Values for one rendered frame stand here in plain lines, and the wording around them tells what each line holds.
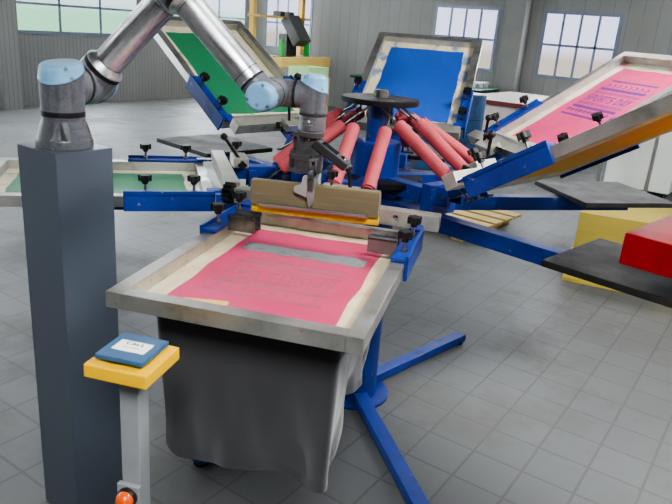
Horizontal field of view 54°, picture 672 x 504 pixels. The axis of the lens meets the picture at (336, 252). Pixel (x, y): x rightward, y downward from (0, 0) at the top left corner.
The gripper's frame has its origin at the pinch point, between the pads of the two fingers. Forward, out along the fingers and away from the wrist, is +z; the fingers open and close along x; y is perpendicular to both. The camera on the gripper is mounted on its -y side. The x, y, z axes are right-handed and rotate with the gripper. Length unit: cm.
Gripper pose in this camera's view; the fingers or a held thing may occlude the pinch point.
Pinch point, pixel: (314, 201)
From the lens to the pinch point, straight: 191.5
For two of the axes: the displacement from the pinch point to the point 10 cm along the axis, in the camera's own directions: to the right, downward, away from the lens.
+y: -9.6, -1.6, 2.2
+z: -0.8, 9.4, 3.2
